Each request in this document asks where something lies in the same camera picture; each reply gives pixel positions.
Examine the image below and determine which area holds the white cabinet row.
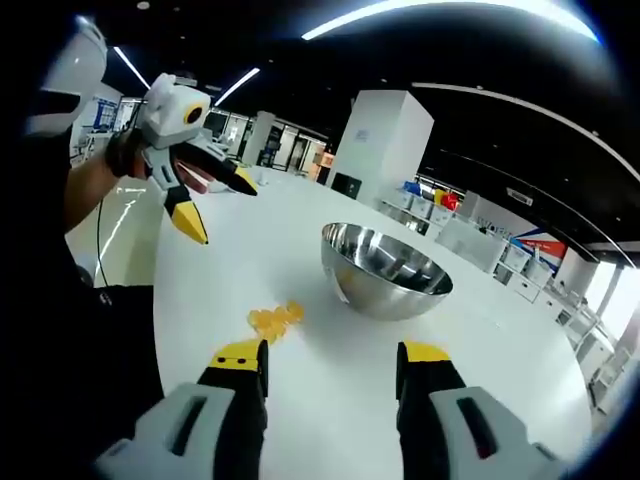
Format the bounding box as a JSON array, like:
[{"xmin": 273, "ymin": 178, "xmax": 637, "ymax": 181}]
[{"xmin": 492, "ymin": 238, "xmax": 616, "ymax": 371}]

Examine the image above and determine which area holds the shelf with coloured bins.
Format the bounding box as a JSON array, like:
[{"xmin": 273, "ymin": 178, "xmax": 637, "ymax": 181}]
[{"xmin": 380, "ymin": 179, "xmax": 469, "ymax": 236}]

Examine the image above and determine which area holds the white square pillar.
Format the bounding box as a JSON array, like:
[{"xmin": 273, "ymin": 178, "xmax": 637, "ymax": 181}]
[{"xmin": 327, "ymin": 89, "xmax": 434, "ymax": 202}]

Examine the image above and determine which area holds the black box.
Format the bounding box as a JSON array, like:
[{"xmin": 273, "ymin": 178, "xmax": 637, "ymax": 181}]
[{"xmin": 331, "ymin": 172, "xmax": 361, "ymax": 201}]

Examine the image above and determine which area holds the stainless steel bowl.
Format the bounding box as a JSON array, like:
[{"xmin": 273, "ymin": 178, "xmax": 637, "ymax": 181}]
[{"xmin": 321, "ymin": 222, "xmax": 454, "ymax": 322}]

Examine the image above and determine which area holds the long ceiling light strip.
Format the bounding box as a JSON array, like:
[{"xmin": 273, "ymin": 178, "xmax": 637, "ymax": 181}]
[{"xmin": 301, "ymin": 0, "xmax": 601, "ymax": 42}]

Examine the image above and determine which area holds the black cable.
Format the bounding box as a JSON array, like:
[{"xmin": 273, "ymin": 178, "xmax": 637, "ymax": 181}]
[{"xmin": 92, "ymin": 195, "xmax": 110, "ymax": 289}]

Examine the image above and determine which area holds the pile of yellow QQ candy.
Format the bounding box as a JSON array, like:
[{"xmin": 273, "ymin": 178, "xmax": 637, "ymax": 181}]
[{"xmin": 248, "ymin": 300, "xmax": 305, "ymax": 346}]

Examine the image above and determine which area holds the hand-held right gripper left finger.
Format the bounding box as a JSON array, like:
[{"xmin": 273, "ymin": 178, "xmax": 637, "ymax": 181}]
[{"xmin": 94, "ymin": 338, "xmax": 270, "ymax": 480}]

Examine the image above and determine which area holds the white table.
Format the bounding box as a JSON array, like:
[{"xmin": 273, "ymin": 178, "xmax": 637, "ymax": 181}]
[{"xmin": 152, "ymin": 167, "xmax": 595, "ymax": 480}]

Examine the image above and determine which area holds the person's left hand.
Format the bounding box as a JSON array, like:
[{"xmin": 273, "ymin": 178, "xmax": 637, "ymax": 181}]
[{"xmin": 104, "ymin": 127, "xmax": 151, "ymax": 180}]

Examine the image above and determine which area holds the white desk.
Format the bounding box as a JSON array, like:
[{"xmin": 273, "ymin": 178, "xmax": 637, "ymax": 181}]
[{"xmin": 433, "ymin": 215, "xmax": 507, "ymax": 275}]

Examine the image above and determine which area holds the person's dark clothing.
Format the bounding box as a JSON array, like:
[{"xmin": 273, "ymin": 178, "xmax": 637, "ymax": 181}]
[{"xmin": 0, "ymin": 130, "xmax": 166, "ymax": 480}]

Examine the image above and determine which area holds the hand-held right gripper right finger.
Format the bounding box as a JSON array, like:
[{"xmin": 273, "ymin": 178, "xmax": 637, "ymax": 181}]
[{"xmin": 396, "ymin": 340, "xmax": 569, "ymax": 480}]

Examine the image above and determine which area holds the white worn device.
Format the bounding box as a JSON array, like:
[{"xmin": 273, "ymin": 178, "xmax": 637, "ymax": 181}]
[{"xmin": 23, "ymin": 18, "xmax": 109, "ymax": 137}]

